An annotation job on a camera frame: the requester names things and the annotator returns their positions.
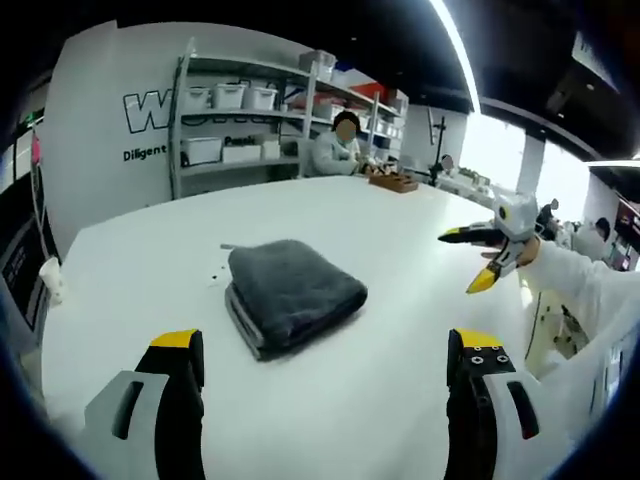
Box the dark grey towel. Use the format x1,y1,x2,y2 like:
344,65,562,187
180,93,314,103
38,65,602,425
220,238,370,362

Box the ceiling light strip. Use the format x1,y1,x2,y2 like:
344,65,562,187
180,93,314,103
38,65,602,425
433,0,482,114

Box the brown wooden tray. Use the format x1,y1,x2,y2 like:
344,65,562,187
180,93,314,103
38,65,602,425
368,171,420,194

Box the person's right hand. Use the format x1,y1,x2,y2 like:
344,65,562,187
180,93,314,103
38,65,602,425
517,235,544,270

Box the white storage bin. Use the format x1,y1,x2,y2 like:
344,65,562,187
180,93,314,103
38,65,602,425
243,86,279,112
211,82,249,111
180,85,212,112

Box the person's white jacket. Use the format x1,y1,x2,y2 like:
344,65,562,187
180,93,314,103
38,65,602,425
522,287,640,454

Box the flat white storage box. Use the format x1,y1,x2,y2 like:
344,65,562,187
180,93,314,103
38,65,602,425
221,144,263,164

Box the white paper cup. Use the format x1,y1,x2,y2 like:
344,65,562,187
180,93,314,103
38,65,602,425
39,257,68,304

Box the grey metal shelf rack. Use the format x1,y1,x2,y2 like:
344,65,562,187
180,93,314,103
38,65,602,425
168,38,321,200

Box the black stand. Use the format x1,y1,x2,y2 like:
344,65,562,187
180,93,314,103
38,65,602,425
426,115,448,189

